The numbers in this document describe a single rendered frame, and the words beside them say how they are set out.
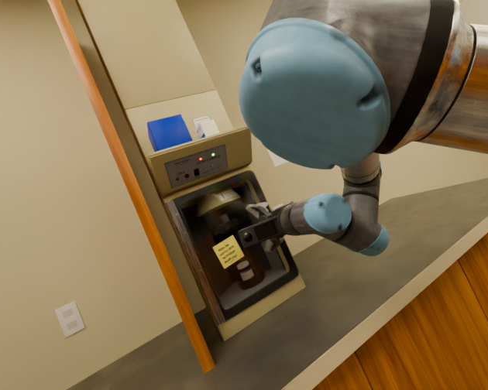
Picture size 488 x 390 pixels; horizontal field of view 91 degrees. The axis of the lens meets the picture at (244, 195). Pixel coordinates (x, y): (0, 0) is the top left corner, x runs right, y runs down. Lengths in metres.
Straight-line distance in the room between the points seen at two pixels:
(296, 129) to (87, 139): 1.20
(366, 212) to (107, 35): 0.93
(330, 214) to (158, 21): 0.90
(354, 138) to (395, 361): 0.66
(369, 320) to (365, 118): 0.54
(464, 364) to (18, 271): 1.49
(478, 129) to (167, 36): 0.96
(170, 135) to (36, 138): 0.77
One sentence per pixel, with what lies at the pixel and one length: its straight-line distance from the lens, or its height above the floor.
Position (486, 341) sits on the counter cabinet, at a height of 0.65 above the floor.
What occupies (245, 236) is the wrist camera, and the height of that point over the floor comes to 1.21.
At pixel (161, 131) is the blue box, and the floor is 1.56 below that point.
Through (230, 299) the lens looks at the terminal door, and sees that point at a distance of 0.80.
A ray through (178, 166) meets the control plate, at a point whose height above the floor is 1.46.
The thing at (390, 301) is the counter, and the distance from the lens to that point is 0.71.
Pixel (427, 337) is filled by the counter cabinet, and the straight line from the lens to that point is 0.86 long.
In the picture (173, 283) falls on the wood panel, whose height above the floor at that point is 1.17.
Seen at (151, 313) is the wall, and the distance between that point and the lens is 1.22.
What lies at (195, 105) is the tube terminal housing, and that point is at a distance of 0.91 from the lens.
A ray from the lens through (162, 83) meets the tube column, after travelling 0.94.
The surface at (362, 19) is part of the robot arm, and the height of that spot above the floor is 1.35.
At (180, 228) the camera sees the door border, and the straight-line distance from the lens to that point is 0.76.
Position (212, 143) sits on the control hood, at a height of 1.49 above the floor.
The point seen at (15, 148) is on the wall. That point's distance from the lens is 1.39.
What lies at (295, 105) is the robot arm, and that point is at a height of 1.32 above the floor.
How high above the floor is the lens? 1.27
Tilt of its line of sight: 3 degrees up
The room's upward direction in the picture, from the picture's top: 24 degrees counter-clockwise
